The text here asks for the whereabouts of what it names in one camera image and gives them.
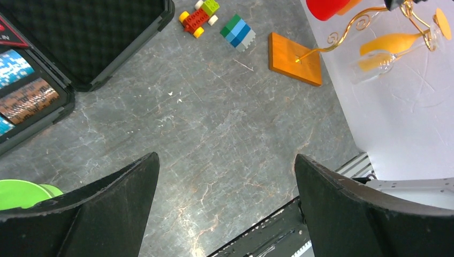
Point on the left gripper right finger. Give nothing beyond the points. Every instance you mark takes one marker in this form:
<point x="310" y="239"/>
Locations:
<point x="347" y="218"/>

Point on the gold wine glass rack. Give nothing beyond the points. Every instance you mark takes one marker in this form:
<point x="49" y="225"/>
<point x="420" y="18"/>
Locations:
<point x="301" y="63"/>

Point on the green plastic wine glass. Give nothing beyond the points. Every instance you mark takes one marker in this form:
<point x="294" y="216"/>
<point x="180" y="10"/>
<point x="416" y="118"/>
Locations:
<point x="23" y="194"/>

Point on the orange plastic wine glass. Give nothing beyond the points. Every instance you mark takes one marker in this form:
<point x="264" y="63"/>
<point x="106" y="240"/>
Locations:
<point x="348" y="7"/>

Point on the blue green brick stack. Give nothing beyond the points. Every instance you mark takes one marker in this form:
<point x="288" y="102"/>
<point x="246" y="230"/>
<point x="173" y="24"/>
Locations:
<point x="238" y="33"/>

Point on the yellow plastic wine glass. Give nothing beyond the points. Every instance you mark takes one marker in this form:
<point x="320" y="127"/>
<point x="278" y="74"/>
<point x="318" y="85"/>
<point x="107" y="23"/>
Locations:
<point x="418" y="23"/>

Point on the red plastic wine glass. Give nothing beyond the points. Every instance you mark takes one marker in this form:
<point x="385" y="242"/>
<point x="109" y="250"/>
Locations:
<point x="325" y="9"/>

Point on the clear wine glass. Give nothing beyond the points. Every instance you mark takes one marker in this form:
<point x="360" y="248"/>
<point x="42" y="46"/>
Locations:
<point x="379" y="56"/>

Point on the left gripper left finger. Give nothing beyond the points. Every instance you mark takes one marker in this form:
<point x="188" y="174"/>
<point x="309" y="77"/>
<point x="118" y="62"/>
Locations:
<point x="107" y="217"/>

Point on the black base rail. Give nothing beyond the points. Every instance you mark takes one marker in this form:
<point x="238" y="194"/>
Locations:
<point x="282" y="233"/>

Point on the black open case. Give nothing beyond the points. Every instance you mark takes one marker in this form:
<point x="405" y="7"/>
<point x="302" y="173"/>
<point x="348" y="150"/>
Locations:
<point x="52" y="49"/>

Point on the toy brick car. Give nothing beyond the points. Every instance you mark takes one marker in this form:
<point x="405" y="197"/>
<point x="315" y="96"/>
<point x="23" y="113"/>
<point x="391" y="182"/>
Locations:
<point x="205" y="12"/>

